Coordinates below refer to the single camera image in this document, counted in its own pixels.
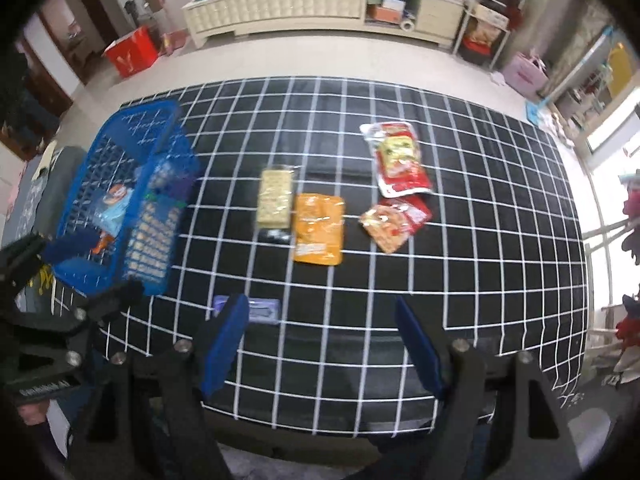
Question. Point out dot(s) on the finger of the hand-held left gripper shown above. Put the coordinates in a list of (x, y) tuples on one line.
[(110, 300), (70, 247)]

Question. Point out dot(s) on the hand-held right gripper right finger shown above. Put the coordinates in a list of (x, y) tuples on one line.
[(422, 350)]

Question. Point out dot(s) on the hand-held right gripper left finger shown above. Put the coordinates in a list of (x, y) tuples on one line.
[(222, 350)]

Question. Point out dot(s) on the orange red long snack packet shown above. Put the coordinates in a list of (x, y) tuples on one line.
[(101, 242)]

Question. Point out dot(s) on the purple snack bar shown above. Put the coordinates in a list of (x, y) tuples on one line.
[(265, 310)]

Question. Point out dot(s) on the large light blue snack packet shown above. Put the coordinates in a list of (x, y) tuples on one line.
[(115, 210)]

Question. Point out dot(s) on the blue plastic basket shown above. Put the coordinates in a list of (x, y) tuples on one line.
[(150, 230)]

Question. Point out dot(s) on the small red snack packet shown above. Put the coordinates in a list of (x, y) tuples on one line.
[(395, 222)]

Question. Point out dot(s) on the cream snack packet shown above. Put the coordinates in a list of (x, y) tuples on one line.
[(275, 197)]

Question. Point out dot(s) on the large red white snack packet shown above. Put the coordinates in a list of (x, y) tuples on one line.
[(400, 162)]

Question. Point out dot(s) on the dark cloth with yellow print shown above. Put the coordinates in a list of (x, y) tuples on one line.
[(42, 282)]

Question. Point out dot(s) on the blue grey floral cloth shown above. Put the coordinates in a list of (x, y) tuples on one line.
[(27, 205)]

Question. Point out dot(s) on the black white checked tablecloth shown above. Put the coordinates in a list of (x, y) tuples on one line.
[(450, 285)]

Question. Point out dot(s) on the grey sofa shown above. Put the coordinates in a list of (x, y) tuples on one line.
[(65, 170)]

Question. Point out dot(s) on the red paper bag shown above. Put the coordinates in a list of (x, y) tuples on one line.
[(132, 52)]

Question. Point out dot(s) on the broom with dustpan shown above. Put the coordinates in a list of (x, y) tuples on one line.
[(170, 40)]

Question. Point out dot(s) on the pink bag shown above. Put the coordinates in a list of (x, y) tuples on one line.
[(525, 74)]

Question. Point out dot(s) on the white cabinet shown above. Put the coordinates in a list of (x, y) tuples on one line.
[(280, 7)]

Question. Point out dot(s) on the white tape roll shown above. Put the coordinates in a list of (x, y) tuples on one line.
[(407, 24)]

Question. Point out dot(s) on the orange box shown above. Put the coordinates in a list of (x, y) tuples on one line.
[(387, 14)]

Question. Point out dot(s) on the white metal rack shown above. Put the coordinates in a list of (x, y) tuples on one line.
[(492, 15)]

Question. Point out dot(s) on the yellow garment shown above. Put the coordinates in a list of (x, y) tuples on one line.
[(625, 72)]

